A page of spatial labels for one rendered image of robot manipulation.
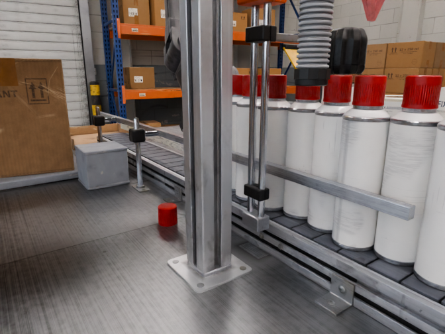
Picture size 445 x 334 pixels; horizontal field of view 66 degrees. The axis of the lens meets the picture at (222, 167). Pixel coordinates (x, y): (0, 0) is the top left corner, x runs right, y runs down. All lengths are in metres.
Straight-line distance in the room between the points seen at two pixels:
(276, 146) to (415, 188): 0.20
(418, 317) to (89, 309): 0.35
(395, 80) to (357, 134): 3.61
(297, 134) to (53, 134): 0.62
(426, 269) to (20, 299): 0.45
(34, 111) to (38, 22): 3.83
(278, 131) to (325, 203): 0.12
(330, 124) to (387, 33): 5.52
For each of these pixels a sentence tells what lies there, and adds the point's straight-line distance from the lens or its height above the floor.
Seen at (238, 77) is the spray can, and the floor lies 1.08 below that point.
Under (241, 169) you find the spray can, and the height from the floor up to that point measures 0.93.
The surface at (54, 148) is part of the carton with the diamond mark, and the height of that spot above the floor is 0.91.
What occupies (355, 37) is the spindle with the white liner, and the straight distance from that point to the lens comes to 0.77.
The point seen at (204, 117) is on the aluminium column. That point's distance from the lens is 0.39.
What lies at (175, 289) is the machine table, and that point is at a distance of 0.45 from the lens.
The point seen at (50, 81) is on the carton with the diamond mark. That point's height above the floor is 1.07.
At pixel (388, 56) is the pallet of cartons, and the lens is 4.07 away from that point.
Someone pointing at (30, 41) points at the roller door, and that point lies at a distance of 4.70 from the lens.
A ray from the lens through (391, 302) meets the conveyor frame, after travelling 0.42.
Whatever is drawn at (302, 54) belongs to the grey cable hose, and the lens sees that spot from 0.35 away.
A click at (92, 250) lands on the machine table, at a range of 0.56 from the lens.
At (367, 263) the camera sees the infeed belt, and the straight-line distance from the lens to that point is 0.43.
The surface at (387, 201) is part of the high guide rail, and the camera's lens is 0.39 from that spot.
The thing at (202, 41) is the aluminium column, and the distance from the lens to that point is 0.39.
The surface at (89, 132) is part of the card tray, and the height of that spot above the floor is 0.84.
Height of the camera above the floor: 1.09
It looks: 15 degrees down
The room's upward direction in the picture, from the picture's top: straight up
